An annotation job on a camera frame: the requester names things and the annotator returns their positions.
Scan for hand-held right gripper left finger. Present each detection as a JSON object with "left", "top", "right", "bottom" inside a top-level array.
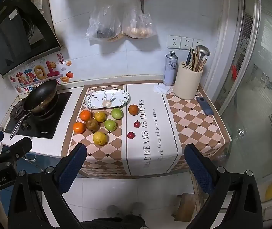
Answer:
[{"left": 8, "top": 143, "right": 88, "bottom": 229}]

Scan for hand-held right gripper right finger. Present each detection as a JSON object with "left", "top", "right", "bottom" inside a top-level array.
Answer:
[{"left": 184, "top": 144, "right": 263, "bottom": 229}]

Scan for yellow citrus fruit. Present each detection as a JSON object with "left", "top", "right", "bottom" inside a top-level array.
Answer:
[
  {"left": 94, "top": 111, "right": 107, "bottom": 123},
  {"left": 93, "top": 132, "right": 108, "bottom": 146}
]

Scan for brown pear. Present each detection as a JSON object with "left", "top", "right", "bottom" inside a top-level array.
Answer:
[{"left": 86, "top": 118, "right": 100, "bottom": 132}]

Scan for green apple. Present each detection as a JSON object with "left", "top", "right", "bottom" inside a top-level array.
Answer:
[
  {"left": 104, "top": 119, "right": 117, "bottom": 131},
  {"left": 111, "top": 107, "right": 123, "bottom": 120}
]

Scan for floral oval plate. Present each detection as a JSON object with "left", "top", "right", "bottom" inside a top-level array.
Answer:
[{"left": 84, "top": 89, "right": 130, "bottom": 109}]

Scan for dark reddish orange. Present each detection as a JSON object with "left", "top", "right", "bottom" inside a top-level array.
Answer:
[{"left": 128, "top": 104, "right": 139, "bottom": 116}]

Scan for wooden stool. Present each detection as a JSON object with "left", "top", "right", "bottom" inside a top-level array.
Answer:
[{"left": 172, "top": 193, "right": 197, "bottom": 222}]

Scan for black gas stove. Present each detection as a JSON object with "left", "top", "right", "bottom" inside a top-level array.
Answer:
[{"left": 4, "top": 91, "right": 72, "bottom": 139}]

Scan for checkered printed table mat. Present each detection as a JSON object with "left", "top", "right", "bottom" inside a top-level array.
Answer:
[{"left": 61, "top": 82, "right": 232, "bottom": 178}]

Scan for black frying pan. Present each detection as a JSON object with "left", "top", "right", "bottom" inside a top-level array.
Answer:
[{"left": 9, "top": 79, "right": 59, "bottom": 140}]

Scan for grey fuzzy slipper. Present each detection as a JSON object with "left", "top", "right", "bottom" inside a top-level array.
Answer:
[
  {"left": 129, "top": 202, "right": 146, "bottom": 216},
  {"left": 106, "top": 205, "right": 122, "bottom": 219}
]

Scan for blue smartphone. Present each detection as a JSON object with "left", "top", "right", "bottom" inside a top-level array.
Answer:
[{"left": 195, "top": 97, "right": 215, "bottom": 115}]

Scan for cream utensil holder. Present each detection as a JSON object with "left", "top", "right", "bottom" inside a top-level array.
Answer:
[{"left": 173, "top": 62, "right": 203, "bottom": 100}]

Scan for white crumpled tissue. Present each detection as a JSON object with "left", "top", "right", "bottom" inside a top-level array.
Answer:
[{"left": 153, "top": 84, "right": 173, "bottom": 94}]

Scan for silver spray can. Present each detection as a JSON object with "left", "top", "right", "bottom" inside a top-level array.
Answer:
[{"left": 163, "top": 51, "right": 179, "bottom": 86}]

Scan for black range hood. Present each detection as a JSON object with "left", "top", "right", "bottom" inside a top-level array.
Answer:
[{"left": 0, "top": 0, "right": 62, "bottom": 78}]

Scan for bundle of wooden chopsticks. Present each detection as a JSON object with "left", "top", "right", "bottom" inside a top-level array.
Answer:
[{"left": 190, "top": 49, "right": 208, "bottom": 72}]

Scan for metal ladle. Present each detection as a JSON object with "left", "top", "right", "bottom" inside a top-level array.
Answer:
[{"left": 195, "top": 45, "right": 211, "bottom": 72}]

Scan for clear plastic bag dark contents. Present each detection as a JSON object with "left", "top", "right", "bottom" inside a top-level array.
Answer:
[{"left": 86, "top": 0, "right": 122, "bottom": 41}]

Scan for clear plastic bag of eggs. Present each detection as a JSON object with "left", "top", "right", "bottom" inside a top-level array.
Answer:
[{"left": 121, "top": 0, "right": 157, "bottom": 39}]

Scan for colourful wall sticker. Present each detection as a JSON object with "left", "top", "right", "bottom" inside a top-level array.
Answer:
[{"left": 9, "top": 54, "right": 74, "bottom": 93}]

